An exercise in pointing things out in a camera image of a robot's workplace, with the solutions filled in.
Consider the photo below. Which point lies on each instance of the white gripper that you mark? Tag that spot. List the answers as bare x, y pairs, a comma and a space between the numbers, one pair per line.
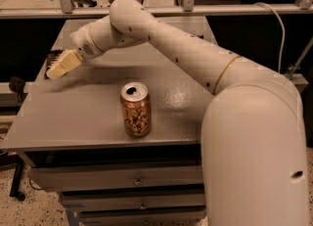
81, 43

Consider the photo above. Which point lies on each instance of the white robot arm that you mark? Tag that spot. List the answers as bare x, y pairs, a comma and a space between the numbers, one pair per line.
253, 145

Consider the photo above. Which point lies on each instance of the orange soda can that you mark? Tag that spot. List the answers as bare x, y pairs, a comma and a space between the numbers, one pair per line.
136, 108

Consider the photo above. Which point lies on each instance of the grey drawer cabinet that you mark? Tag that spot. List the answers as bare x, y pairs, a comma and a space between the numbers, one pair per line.
76, 120

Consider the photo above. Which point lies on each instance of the black cart leg with wheel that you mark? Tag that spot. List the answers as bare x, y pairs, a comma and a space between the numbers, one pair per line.
6, 160

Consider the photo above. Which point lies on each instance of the top grey drawer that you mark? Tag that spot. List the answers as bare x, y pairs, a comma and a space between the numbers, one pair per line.
90, 178

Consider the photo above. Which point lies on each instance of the grey drawer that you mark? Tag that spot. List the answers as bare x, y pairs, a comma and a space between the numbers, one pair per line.
133, 216
132, 201
90, 178

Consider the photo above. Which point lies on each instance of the middle grey drawer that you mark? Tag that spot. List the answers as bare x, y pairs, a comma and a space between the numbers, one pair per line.
132, 201

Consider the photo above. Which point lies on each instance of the bottom grey drawer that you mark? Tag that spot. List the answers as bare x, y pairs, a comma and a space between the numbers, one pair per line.
133, 216

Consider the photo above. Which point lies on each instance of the metal railing frame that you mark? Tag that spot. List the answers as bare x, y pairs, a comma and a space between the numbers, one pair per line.
48, 9

